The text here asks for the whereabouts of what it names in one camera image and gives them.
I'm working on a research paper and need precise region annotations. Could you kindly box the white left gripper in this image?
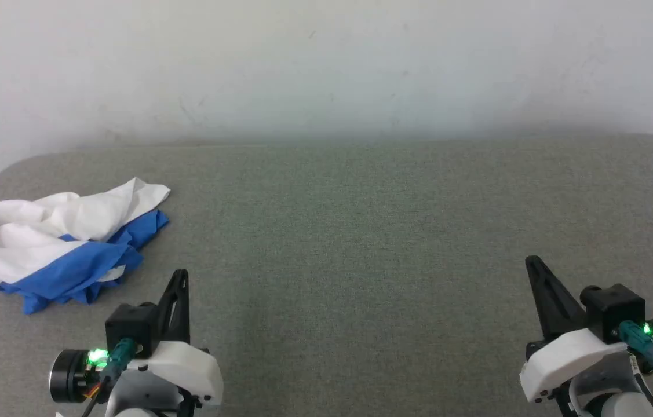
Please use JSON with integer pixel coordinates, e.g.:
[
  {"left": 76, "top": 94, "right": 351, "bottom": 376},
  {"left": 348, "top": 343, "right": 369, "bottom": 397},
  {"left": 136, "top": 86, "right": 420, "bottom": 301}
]
[{"left": 121, "top": 269, "right": 224, "bottom": 409}]

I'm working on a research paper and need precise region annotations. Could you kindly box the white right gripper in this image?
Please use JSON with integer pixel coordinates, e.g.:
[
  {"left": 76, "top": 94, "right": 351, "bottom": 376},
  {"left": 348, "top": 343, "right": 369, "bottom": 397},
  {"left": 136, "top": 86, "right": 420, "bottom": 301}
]
[{"left": 520, "top": 255, "right": 629, "bottom": 403}]

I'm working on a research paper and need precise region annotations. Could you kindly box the white and blue shirt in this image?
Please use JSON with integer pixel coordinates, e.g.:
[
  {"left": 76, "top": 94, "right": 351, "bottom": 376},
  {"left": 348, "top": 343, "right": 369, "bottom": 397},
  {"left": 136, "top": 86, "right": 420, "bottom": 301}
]
[{"left": 0, "top": 177, "right": 171, "bottom": 315}]

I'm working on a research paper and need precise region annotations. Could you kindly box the teal plug left camera cable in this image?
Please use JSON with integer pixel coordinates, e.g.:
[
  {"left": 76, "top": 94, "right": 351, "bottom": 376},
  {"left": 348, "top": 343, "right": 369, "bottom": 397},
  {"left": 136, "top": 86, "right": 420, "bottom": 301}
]
[{"left": 82, "top": 338, "right": 137, "bottom": 417}]

